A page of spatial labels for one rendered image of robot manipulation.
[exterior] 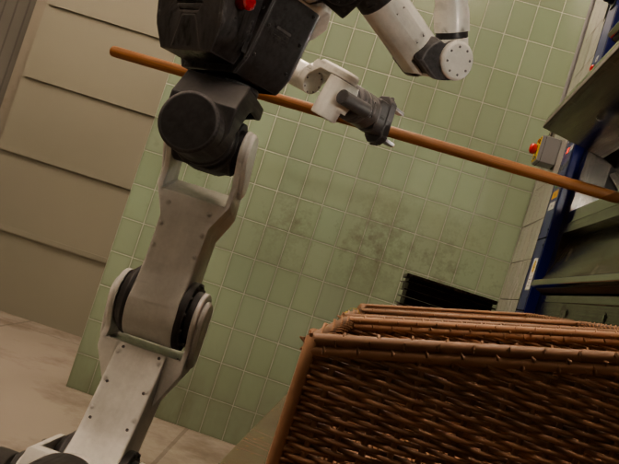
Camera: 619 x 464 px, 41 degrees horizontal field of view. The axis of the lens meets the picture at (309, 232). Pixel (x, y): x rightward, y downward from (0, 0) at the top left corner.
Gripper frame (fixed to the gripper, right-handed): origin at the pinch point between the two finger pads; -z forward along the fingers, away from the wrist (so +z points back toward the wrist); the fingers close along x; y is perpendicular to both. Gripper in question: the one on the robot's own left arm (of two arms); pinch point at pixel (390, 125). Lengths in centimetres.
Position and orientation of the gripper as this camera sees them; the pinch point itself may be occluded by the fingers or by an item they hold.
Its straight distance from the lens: 210.5
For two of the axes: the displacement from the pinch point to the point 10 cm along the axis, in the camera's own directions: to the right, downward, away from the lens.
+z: -6.2, -2.3, -7.5
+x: -3.0, 9.5, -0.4
